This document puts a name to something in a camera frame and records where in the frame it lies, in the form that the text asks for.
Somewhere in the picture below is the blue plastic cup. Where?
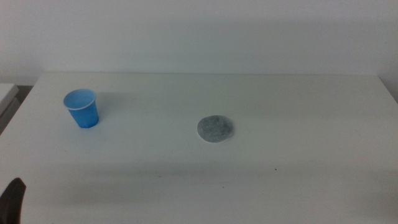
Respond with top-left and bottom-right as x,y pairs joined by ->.
63,88 -> 100,129

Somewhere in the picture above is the round grey cup mat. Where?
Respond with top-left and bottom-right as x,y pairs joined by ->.
197,114 -> 234,144

